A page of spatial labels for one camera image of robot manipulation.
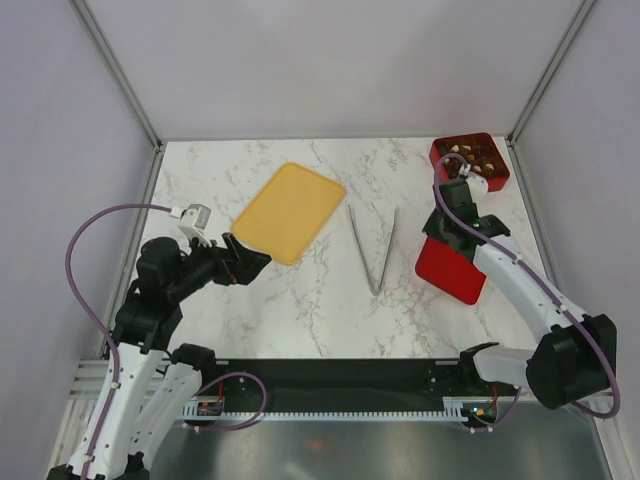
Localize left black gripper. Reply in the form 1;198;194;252
169;230;271;300

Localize purple cable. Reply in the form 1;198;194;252
65;203;181;480
432;154;622;431

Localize aluminium frame post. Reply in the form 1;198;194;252
68;0;163;151
506;0;600;147

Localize metal tongs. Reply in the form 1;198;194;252
347;203;400;297

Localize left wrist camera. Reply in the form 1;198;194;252
178;204;212;248

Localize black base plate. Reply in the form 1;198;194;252
205;358;515;414

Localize white cable duct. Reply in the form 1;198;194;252
177;398;497;423

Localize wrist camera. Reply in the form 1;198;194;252
459;165;489;198
178;204;212;248

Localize yellow plastic tray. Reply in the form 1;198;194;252
231;162;346;266

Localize red chocolate box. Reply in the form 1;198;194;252
429;132;510;193

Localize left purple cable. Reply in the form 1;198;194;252
65;203;181;480

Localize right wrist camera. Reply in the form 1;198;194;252
459;165;489;198

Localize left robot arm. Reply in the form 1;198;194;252
48;233;271;479

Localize left aluminium frame post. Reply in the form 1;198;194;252
68;0;163;151

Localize right aluminium frame post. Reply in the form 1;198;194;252
506;0;600;147

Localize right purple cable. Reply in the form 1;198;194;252
432;154;622;431

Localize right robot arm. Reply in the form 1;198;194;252
424;179;621;419

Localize red box lid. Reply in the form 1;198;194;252
415;237;486;305

